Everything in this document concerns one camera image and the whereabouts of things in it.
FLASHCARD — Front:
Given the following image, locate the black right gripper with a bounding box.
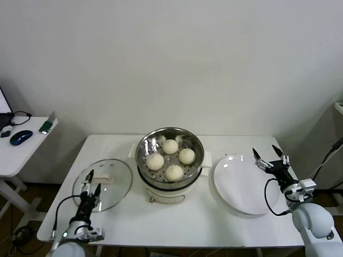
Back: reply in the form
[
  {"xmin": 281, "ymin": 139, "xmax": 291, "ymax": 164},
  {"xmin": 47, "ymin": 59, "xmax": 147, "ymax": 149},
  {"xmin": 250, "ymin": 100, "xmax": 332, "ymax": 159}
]
[{"xmin": 251, "ymin": 145, "xmax": 300, "ymax": 190}]

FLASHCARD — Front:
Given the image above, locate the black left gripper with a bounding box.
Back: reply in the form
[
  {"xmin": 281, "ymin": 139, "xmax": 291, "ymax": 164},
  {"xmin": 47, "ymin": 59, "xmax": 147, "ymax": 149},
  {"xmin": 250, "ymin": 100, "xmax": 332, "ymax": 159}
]
[{"xmin": 74, "ymin": 169, "xmax": 102, "ymax": 222}]

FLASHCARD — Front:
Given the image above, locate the round glass pot lid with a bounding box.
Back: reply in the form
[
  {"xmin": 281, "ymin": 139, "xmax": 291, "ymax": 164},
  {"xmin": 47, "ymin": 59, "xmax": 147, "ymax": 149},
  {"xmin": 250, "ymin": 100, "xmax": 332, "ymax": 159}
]
[{"xmin": 72, "ymin": 158, "xmax": 134, "ymax": 213}]

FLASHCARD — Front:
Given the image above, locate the white steamed baozi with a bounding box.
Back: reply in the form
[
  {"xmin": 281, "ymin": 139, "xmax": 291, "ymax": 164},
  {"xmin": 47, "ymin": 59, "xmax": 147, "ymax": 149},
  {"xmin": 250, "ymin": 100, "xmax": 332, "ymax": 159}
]
[
  {"xmin": 162, "ymin": 139, "xmax": 180, "ymax": 155},
  {"xmin": 165, "ymin": 164, "xmax": 184, "ymax": 183},
  {"xmin": 178, "ymin": 148, "xmax": 196, "ymax": 165},
  {"xmin": 146, "ymin": 154, "xmax": 165, "ymax": 171}
]

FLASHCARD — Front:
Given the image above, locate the steel steamer pot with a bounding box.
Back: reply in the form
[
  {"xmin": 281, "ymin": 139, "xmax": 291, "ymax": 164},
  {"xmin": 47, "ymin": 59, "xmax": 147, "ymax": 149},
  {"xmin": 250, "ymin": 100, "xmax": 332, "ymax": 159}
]
[{"xmin": 129, "ymin": 143, "xmax": 213, "ymax": 206}]

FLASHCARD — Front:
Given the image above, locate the stainless steel steamer basket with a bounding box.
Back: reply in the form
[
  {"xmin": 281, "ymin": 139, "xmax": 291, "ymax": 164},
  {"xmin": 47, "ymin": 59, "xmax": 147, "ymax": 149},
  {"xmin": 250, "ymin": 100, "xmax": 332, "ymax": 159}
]
[{"xmin": 135, "ymin": 127, "xmax": 206, "ymax": 190}]

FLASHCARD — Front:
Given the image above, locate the white round plate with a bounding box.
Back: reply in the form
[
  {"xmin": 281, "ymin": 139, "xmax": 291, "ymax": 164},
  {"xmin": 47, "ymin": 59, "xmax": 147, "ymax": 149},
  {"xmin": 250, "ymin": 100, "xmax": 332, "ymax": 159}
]
[{"xmin": 213, "ymin": 154, "xmax": 281, "ymax": 215}]

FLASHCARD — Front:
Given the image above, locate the white side desk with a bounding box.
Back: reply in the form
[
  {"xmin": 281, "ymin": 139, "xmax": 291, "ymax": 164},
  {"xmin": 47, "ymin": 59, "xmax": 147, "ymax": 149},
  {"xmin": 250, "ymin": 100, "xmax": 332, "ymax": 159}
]
[{"xmin": 0, "ymin": 115, "xmax": 59, "ymax": 223}]

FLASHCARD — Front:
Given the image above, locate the white stand base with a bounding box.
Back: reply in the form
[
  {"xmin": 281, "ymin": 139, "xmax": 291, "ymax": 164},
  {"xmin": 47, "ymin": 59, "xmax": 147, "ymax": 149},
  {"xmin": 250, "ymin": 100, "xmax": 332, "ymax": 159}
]
[{"xmin": 316, "ymin": 187, "xmax": 343, "ymax": 216}]

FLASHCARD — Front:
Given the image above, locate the blue computer mouse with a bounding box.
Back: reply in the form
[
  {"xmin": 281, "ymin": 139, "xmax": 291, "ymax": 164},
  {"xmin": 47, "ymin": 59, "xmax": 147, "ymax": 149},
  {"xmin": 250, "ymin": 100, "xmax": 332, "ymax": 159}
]
[{"xmin": 10, "ymin": 130, "xmax": 34, "ymax": 146}]

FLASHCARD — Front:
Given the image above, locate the black laptop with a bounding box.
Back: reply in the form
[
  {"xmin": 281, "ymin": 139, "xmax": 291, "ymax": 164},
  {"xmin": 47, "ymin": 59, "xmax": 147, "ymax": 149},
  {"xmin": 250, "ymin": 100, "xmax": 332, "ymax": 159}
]
[{"xmin": 0, "ymin": 85, "xmax": 14, "ymax": 130}]

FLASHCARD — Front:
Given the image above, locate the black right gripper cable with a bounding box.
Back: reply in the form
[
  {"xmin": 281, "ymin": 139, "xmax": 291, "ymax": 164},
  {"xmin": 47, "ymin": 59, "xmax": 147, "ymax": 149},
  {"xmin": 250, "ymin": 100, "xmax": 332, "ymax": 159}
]
[{"xmin": 264, "ymin": 178, "xmax": 292, "ymax": 216}]

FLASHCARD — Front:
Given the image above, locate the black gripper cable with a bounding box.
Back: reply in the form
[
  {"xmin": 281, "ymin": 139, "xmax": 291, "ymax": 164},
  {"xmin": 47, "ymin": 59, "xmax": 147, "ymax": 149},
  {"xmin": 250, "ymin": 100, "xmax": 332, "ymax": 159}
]
[
  {"xmin": 264, "ymin": 178, "xmax": 292, "ymax": 216},
  {"xmin": 52, "ymin": 195, "xmax": 83, "ymax": 239}
]

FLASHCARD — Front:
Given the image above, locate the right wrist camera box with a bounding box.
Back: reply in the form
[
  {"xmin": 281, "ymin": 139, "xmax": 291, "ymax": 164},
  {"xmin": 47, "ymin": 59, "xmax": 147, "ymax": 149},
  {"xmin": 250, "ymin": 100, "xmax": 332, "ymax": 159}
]
[{"xmin": 297, "ymin": 178, "xmax": 317, "ymax": 202}]

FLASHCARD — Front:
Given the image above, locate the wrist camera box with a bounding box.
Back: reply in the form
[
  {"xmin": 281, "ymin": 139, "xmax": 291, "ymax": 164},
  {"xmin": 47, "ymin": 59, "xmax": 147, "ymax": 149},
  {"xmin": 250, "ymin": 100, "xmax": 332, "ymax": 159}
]
[
  {"xmin": 297, "ymin": 178, "xmax": 317, "ymax": 202},
  {"xmin": 76, "ymin": 227, "xmax": 105, "ymax": 243}
]

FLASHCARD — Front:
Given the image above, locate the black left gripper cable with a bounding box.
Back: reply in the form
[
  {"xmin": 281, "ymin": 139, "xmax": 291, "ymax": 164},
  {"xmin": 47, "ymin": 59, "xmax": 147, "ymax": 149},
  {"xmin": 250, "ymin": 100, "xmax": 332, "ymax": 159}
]
[{"xmin": 52, "ymin": 195, "xmax": 83, "ymax": 239}]

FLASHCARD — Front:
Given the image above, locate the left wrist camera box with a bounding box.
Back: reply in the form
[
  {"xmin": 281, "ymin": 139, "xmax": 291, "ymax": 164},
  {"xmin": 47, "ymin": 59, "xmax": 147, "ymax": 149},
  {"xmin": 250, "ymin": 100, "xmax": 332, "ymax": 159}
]
[{"xmin": 76, "ymin": 227, "xmax": 105, "ymax": 243}]

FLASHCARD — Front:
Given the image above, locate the white wall cable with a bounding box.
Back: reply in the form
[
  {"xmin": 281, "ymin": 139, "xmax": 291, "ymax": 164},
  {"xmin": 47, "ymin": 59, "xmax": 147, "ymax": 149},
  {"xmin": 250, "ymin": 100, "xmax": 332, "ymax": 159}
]
[{"xmin": 305, "ymin": 146, "xmax": 343, "ymax": 185}]

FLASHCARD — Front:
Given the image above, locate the black wall cable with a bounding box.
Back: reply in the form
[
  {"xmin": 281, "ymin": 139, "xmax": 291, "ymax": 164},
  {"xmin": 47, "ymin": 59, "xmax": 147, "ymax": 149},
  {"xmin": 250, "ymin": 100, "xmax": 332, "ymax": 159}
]
[{"xmin": 307, "ymin": 138, "xmax": 343, "ymax": 188}]

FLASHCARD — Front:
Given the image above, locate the green handled scraper tool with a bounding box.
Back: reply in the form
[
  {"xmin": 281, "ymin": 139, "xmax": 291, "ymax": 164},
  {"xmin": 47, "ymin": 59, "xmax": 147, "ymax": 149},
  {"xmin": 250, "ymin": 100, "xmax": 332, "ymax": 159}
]
[{"xmin": 39, "ymin": 110, "xmax": 58, "ymax": 134}]

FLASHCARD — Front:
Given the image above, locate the floor power strip with cables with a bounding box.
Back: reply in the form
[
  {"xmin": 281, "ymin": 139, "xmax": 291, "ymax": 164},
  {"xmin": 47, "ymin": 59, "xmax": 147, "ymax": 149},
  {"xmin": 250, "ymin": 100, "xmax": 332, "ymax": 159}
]
[{"xmin": 10, "ymin": 224, "xmax": 38, "ymax": 255}]

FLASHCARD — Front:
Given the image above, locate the black looped desk cable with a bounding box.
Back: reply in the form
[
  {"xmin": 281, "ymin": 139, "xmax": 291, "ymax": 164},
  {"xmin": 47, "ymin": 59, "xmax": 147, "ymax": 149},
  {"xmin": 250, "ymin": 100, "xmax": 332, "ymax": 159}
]
[{"xmin": 10, "ymin": 110, "xmax": 32, "ymax": 126}]

